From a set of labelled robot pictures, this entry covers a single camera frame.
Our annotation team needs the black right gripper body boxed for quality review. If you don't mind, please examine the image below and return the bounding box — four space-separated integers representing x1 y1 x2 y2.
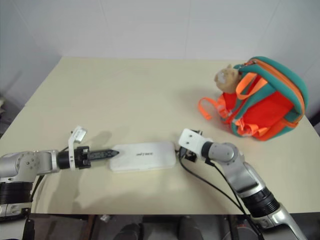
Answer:
178 147 199 163

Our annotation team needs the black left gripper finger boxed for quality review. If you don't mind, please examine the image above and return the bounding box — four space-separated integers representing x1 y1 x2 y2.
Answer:
89 154 119 162
89 148 120 157

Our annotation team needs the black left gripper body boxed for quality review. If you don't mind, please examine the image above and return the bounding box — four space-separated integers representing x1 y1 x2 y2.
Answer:
73 145 92 170

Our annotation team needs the white box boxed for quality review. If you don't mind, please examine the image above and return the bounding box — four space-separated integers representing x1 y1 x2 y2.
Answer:
107 140 177 174

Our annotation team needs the orange and teal backpack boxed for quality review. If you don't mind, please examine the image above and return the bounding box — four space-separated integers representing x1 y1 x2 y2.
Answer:
197 56 309 143

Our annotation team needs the dark rounded shape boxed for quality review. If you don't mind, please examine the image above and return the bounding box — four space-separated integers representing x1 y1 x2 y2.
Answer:
116 223 141 240

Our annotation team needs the beige plush animal head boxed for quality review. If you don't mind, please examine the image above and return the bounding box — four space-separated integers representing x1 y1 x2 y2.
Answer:
214 63 243 95

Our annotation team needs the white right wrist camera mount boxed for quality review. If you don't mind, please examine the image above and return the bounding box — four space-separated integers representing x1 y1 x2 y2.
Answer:
177 128 214 160

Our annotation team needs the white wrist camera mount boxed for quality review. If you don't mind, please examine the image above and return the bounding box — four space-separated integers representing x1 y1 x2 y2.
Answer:
67 125 89 172
177 128 214 160

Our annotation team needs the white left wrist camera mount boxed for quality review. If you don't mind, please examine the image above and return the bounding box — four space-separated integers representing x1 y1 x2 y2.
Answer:
67 125 89 172

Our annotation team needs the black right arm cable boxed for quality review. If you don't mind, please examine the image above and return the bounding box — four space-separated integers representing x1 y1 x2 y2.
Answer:
178 149 265 240

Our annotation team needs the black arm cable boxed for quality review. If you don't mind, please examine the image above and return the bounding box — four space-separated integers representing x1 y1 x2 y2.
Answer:
178 149 265 240
30 174 45 204

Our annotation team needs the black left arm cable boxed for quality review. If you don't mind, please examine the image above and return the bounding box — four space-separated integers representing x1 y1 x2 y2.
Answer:
30 174 45 204

